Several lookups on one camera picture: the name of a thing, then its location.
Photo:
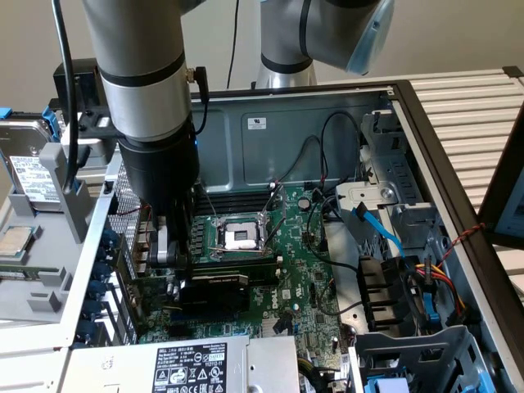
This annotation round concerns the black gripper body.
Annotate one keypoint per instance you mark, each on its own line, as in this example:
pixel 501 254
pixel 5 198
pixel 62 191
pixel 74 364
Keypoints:
pixel 163 176

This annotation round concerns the green GPU card black cooler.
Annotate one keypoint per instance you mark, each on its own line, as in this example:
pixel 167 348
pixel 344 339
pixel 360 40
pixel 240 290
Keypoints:
pixel 217 299

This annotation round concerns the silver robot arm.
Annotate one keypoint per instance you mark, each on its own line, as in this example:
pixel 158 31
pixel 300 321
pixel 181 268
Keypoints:
pixel 139 61

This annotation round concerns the thin metal locking lever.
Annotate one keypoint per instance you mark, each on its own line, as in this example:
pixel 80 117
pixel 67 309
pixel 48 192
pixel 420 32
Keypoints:
pixel 210 204
pixel 217 249

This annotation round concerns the CPU socket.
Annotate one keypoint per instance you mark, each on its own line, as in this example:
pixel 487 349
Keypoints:
pixel 239 237

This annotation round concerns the blue card retention clip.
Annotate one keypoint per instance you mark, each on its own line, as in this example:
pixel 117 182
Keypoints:
pixel 101 271
pixel 91 308
pixel 96 287
pixel 85 329
pixel 109 239

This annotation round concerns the metal socket cover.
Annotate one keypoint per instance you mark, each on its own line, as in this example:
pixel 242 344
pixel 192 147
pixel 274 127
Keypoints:
pixel 266 217

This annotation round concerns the short black expansion slot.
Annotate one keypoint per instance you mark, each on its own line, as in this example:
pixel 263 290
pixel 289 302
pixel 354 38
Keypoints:
pixel 180 331

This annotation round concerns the grey plastic parts rack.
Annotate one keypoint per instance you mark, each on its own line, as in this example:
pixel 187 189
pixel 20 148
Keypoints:
pixel 61 229

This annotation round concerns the green motherboard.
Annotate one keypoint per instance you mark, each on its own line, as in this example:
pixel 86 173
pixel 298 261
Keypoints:
pixel 294 245

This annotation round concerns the silver chipset heatsink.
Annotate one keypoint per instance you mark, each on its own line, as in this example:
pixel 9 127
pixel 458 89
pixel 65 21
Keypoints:
pixel 266 329

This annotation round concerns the black box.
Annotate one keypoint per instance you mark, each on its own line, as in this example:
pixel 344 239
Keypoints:
pixel 88 86

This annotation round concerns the grey power supply unit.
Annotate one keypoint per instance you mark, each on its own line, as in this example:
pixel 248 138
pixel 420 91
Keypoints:
pixel 184 368

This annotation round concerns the blue plastic disk caddy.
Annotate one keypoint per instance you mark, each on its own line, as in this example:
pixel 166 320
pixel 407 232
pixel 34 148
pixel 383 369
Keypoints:
pixel 51 123

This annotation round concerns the round coin battery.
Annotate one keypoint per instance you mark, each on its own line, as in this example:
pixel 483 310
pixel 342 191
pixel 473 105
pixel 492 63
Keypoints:
pixel 304 203

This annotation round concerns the silver hard disk white label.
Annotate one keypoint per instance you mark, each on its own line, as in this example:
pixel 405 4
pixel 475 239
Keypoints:
pixel 28 180

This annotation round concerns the open metal PC case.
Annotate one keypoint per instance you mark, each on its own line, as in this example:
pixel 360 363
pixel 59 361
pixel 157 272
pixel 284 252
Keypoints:
pixel 307 143

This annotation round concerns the silver CPU chip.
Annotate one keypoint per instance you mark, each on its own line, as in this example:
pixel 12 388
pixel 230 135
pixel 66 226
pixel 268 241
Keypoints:
pixel 14 241

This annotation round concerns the metal disk bay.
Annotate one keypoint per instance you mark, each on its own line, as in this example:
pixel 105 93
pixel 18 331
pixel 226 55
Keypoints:
pixel 368 196

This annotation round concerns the black plastic fan shroud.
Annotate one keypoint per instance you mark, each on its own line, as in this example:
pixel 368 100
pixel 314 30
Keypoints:
pixel 376 286

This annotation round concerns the metal drive cage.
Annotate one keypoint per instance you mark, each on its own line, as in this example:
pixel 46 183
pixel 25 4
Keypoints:
pixel 409 348

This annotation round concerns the blue plastic latch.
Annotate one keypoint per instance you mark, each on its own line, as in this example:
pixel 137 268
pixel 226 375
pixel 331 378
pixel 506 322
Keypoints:
pixel 432 311

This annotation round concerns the dark framed panel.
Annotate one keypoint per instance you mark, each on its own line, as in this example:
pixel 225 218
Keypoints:
pixel 491 204

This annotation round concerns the black plastic end cap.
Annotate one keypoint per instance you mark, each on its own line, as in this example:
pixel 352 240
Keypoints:
pixel 513 71

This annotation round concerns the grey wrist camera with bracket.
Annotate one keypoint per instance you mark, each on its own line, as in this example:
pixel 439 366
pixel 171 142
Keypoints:
pixel 94 147

